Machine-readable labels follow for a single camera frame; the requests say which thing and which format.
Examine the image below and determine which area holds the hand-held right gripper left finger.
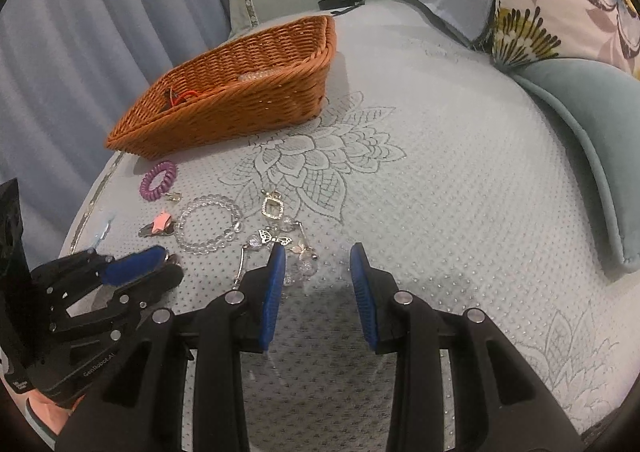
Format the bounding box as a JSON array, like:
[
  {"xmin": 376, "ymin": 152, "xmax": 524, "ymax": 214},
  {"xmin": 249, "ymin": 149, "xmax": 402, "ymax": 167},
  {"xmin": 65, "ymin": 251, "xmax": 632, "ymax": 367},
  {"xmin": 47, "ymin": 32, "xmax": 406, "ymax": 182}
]
[{"xmin": 54, "ymin": 245, "xmax": 288, "ymax": 452}]

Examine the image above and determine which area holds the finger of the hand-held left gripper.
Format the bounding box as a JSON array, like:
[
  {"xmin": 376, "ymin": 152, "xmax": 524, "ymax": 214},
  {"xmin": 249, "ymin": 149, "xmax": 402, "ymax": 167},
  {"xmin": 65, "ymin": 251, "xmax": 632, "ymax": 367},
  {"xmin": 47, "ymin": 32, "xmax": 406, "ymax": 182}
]
[
  {"xmin": 30, "ymin": 246, "xmax": 170, "ymax": 314},
  {"xmin": 50, "ymin": 262, "xmax": 185, "ymax": 348}
]

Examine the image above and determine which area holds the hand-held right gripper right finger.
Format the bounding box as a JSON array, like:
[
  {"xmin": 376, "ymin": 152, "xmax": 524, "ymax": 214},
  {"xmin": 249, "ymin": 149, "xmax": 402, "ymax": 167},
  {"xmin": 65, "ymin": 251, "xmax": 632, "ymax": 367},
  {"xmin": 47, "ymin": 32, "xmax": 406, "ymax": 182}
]
[{"xmin": 348, "ymin": 242, "xmax": 586, "ymax": 452}]

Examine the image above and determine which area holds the silver butterfly charm necklace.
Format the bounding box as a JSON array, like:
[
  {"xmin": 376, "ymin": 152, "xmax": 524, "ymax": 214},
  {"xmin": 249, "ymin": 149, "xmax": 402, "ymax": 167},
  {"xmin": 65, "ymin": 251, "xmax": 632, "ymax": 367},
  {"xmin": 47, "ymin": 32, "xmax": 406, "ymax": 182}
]
[{"xmin": 282, "ymin": 218, "xmax": 321, "ymax": 283}]

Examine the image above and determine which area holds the pink star hair clip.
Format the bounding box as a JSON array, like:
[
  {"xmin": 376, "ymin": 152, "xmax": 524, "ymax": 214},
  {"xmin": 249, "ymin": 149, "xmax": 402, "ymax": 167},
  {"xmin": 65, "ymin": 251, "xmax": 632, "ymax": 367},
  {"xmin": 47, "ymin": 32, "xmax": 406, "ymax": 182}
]
[{"xmin": 138, "ymin": 213, "xmax": 176, "ymax": 239}]

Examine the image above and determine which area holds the silver butterfly hair clip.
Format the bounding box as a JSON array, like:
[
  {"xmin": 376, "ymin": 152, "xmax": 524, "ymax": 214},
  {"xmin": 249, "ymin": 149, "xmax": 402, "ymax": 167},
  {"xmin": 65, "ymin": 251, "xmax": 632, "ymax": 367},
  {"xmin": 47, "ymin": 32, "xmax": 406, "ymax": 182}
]
[{"xmin": 245, "ymin": 228, "xmax": 293, "ymax": 249}]

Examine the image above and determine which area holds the brown wicker basket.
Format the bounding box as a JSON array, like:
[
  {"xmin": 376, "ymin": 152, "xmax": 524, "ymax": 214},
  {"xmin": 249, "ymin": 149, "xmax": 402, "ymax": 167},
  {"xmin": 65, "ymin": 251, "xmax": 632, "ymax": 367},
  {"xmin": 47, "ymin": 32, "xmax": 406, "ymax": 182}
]
[{"xmin": 105, "ymin": 15, "xmax": 337, "ymax": 162}]

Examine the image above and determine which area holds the person's left forearm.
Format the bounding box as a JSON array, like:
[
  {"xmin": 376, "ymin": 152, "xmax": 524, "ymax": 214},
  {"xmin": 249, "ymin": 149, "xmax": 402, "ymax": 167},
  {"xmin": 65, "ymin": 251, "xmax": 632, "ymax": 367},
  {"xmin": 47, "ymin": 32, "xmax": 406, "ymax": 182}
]
[{"xmin": 10, "ymin": 384, "xmax": 76, "ymax": 443}]

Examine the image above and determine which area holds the silver bar hairpin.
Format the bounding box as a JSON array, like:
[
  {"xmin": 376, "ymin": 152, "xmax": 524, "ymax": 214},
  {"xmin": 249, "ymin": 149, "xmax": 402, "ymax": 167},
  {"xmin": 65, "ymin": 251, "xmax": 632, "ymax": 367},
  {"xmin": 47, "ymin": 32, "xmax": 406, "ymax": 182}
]
[{"xmin": 231, "ymin": 245, "xmax": 251, "ymax": 290}]

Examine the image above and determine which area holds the light blue hair clip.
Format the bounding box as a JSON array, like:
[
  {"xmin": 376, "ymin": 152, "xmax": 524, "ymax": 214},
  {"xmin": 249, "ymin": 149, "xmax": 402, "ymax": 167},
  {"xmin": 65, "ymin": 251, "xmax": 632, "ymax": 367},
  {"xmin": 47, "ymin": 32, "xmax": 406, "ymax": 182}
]
[{"xmin": 92, "ymin": 217, "xmax": 115, "ymax": 243}]

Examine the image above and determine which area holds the gold square pendant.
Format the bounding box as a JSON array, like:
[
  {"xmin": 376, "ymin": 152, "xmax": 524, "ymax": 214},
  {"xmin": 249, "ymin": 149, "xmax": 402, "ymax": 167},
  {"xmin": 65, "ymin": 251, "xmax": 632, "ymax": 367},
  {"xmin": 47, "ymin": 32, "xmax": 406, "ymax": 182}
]
[{"xmin": 260, "ymin": 189, "xmax": 287, "ymax": 222}]

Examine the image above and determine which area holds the grey blue curtain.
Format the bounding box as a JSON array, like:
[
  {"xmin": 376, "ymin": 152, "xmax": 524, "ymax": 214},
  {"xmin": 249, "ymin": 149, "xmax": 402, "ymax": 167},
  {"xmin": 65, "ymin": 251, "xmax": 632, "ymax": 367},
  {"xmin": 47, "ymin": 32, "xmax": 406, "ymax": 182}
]
[{"xmin": 0, "ymin": 0, "xmax": 231, "ymax": 273}]

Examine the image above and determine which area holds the teal velvet cushion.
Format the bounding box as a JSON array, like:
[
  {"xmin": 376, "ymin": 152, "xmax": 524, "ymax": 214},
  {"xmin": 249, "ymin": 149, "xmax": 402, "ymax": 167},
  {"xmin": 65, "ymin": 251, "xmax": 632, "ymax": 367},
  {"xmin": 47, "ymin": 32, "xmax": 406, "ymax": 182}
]
[{"xmin": 510, "ymin": 60, "xmax": 640, "ymax": 273}]

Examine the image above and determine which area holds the purple spiral hair tie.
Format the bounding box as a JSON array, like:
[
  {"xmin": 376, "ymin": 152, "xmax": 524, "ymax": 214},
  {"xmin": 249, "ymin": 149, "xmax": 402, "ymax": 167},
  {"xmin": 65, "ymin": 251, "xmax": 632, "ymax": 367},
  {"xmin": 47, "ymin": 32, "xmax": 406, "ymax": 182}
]
[{"xmin": 140, "ymin": 160, "xmax": 179, "ymax": 202}]

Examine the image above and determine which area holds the red cord bracelet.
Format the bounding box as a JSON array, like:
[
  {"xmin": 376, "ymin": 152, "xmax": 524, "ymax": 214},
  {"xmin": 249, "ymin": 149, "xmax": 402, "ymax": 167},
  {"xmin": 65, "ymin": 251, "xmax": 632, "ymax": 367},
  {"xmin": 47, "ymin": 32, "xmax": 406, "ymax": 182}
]
[{"xmin": 162, "ymin": 88, "xmax": 203, "ymax": 108}]

